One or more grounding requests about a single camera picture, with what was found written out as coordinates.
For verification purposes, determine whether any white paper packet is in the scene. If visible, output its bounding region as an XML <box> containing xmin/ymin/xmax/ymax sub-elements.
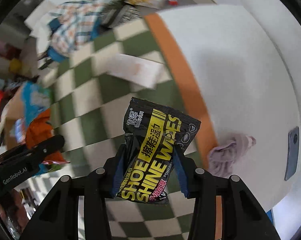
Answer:
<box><xmin>105</xmin><ymin>54</ymin><xmax>164</xmax><ymax>89</ymax></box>

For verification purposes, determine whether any white folding bed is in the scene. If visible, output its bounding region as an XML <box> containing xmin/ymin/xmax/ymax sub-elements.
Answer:
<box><xmin>24</xmin><ymin>0</ymin><xmax>57</xmax><ymax>56</ymax></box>

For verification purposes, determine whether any plaid blanket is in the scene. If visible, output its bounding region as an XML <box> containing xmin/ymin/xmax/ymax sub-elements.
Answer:
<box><xmin>47</xmin><ymin>0</ymin><xmax>114</xmax><ymax>62</ymax></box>

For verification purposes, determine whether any white low table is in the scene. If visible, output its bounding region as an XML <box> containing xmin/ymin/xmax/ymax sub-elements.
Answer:
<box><xmin>148</xmin><ymin>5</ymin><xmax>301</xmax><ymax>239</ymax></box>

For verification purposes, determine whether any green white checkered mat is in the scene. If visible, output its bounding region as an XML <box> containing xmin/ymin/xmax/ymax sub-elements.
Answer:
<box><xmin>37</xmin><ymin>17</ymin><xmax>216</xmax><ymax>240</ymax></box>

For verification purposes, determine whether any black shoe shine wipes packet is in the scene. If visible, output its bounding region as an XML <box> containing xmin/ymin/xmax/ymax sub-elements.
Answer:
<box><xmin>114</xmin><ymin>98</ymin><xmax>201</xmax><ymax>204</ymax></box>

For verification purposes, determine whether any orange wipes packet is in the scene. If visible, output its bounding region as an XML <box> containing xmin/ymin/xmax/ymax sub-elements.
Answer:
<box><xmin>25</xmin><ymin>108</ymin><xmax>68</xmax><ymax>165</ymax></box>

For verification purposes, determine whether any lilac cloth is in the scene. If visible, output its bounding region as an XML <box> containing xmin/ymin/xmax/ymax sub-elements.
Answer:
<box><xmin>208</xmin><ymin>134</ymin><xmax>256</xmax><ymax>178</ymax></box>

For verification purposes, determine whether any cardboard box with blue print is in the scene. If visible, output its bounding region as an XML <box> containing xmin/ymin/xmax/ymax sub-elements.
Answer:
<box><xmin>0</xmin><ymin>81</ymin><xmax>51</xmax><ymax>150</ymax></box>

